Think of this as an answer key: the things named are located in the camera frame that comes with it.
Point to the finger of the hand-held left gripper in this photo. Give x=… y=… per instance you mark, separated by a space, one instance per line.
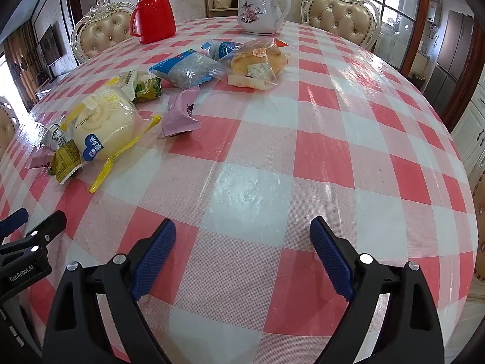
x=15 y=220
x=49 y=225

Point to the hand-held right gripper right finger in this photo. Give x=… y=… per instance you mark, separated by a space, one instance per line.
x=331 y=261

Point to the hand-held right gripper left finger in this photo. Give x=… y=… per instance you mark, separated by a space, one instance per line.
x=155 y=261

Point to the yellow green snack packet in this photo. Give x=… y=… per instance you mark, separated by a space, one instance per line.
x=66 y=161

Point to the white silver snack packet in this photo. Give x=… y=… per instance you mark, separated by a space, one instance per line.
x=53 y=134

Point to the cream bun packet yellow edges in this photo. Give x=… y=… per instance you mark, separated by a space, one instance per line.
x=106 y=121

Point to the purple pink snack packet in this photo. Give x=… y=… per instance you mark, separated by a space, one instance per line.
x=178 y=115

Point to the cream packet green print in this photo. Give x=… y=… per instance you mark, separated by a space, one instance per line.
x=127 y=79

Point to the large blue clear snack packet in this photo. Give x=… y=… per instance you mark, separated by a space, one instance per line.
x=185 y=68

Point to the bread packet orange label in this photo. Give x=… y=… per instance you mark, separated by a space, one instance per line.
x=257 y=64

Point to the small blue clear snack packet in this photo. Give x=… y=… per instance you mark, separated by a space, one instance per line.
x=223 y=48

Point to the flat pink snack packet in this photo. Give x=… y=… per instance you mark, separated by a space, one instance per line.
x=38 y=161

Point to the cream tufted dining chair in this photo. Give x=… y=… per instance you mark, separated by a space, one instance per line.
x=341 y=15
x=5 y=129
x=102 y=32

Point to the red white checkered tablecloth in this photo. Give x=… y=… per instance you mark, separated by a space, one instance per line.
x=265 y=140

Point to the white television stand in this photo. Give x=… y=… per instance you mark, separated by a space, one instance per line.
x=45 y=85

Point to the brown curtain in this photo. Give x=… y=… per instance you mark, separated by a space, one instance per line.
x=19 y=64

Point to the white cabinet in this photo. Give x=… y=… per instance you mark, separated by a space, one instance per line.
x=473 y=121

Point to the red thermos jug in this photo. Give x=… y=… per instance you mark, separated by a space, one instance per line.
x=153 y=15

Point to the dark refrigerator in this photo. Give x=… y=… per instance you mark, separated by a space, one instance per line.
x=454 y=53

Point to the wood framed glass partition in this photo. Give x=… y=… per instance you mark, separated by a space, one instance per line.
x=398 y=26

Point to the white floral teapot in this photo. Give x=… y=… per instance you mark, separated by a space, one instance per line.
x=261 y=11

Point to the clear bag on shelf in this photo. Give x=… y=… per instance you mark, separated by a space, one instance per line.
x=223 y=0

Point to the white water heater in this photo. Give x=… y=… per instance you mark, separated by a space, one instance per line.
x=435 y=7

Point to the wall television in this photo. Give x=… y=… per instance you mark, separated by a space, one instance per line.
x=47 y=47

